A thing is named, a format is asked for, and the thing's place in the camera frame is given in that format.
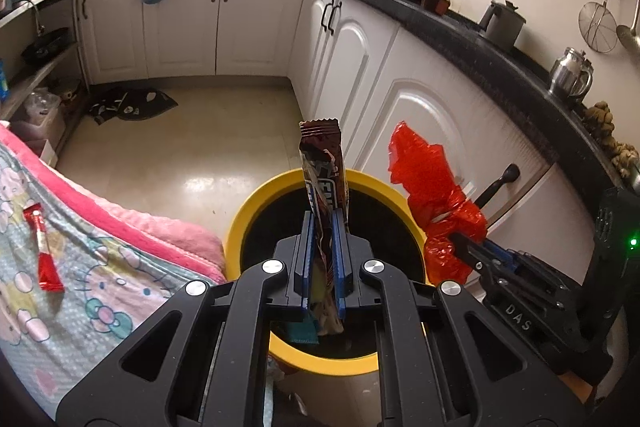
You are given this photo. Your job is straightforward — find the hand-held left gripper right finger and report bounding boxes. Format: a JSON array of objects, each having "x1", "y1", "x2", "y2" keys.
[{"x1": 330, "y1": 208, "x2": 586, "y2": 427}]

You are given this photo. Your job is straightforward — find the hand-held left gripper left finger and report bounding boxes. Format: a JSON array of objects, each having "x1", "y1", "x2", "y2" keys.
[{"x1": 55, "y1": 209, "x2": 318, "y2": 427}]

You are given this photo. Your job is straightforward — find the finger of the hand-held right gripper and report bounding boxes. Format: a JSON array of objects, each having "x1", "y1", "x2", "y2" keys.
[
  {"x1": 448, "y1": 232, "x2": 551, "y2": 344},
  {"x1": 480, "y1": 239, "x2": 596, "y2": 305}
]

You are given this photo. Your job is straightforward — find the yellow round bin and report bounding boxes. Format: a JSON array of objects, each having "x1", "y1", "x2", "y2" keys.
[{"x1": 223, "y1": 169, "x2": 431, "y2": 377}]

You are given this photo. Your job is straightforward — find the brown snack wrapper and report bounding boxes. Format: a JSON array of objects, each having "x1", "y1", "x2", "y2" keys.
[{"x1": 287, "y1": 119, "x2": 351, "y2": 347}]

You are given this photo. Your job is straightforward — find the red plastic bag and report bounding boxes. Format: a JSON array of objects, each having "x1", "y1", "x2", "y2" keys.
[{"x1": 389, "y1": 122, "x2": 488, "y2": 288}]

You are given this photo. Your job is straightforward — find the ginger root pile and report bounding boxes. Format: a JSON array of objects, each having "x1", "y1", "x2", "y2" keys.
[{"x1": 582, "y1": 101, "x2": 640, "y2": 180}]

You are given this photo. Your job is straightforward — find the steel teapot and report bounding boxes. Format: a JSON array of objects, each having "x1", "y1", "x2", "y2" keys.
[{"x1": 547, "y1": 47, "x2": 595, "y2": 100}]

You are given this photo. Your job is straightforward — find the black kitchen countertop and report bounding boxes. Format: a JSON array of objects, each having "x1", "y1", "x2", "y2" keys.
[{"x1": 75, "y1": 0, "x2": 640, "y2": 208}]

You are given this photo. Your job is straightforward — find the cartoon printed blanket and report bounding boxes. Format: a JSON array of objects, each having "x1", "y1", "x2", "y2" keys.
[{"x1": 0, "y1": 122, "x2": 226, "y2": 423}]

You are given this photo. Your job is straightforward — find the dark cloth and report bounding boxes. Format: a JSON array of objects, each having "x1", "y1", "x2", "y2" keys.
[{"x1": 89, "y1": 88, "x2": 178, "y2": 125}]

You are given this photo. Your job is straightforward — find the grey kettle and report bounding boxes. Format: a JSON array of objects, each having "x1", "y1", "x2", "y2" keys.
[{"x1": 479, "y1": 0, "x2": 527, "y2": 52}]

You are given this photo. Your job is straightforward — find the white kitchen cabinets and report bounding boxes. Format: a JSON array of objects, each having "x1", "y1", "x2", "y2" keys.
[{"x1": 75, "y1": 0, "x2": 566, "y2": 283}]

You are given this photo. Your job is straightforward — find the metal ladle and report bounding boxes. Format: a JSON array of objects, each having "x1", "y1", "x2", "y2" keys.
[{"x1": 616, "y1": 0, "x2": 640, "y2": 60}]

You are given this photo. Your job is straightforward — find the slim red snack packet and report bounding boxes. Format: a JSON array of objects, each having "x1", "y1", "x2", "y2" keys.
[{"x1": 22, "y1": 202, "x2": 66, "y2": 294}]

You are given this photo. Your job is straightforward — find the clear plastic container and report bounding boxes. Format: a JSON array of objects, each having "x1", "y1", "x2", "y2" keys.
[{"x1": 10, "y1": 89, "x2": 68, "y2": 142}]

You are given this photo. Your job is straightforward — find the side shelf unit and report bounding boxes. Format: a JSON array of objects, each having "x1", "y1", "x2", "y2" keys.
[{"x1": 0, "y1": 0, "x2": 91, "y2": 122}]

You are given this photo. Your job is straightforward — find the black frying pan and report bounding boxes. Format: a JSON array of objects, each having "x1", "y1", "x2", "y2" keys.
[{"x1": 21, "y1": 27, "x2": 71, "y2": 60}]

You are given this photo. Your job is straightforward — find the wire strainer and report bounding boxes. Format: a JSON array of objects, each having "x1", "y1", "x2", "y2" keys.
[{"x1": 579, "y1": 0, "x2": 621, "y2": 54}]

